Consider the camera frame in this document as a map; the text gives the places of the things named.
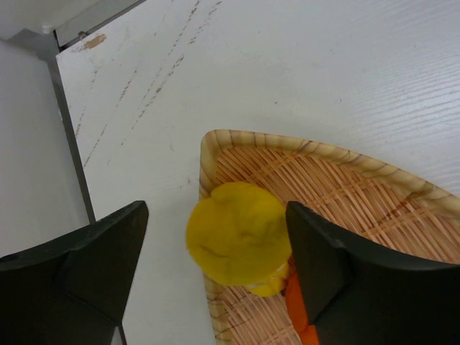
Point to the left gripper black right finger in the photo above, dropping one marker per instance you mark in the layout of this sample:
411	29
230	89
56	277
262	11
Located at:
356	291

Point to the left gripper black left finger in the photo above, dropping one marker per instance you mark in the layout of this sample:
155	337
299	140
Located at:
74	289

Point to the yellow fake fruit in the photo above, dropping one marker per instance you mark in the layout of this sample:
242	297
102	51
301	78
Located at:
238	236

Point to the orange fake carrot piece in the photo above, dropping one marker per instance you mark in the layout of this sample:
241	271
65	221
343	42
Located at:
297	312

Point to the woven bamboo fruit basket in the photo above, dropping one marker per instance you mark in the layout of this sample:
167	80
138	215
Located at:
371	198

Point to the metal table frame rail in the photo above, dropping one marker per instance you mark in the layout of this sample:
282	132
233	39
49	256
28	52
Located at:
46	46

